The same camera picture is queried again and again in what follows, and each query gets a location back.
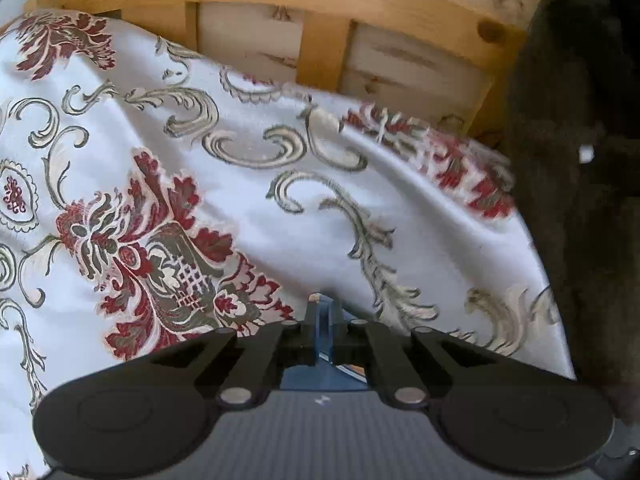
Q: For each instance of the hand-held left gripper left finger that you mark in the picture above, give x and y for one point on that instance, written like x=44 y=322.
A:
x=311 y=325

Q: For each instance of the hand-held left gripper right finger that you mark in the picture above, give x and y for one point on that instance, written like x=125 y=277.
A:
x=334 y=327

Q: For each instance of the floral white bedspread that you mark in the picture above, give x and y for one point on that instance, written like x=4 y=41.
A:
x=280 y=220

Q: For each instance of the dark brown cloth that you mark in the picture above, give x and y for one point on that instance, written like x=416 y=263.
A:
x=580 y=240

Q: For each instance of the white cloth tag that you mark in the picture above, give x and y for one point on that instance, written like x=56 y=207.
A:
x=585 y=154

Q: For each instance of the wooden bed frame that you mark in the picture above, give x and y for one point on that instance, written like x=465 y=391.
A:
x=280 y=0

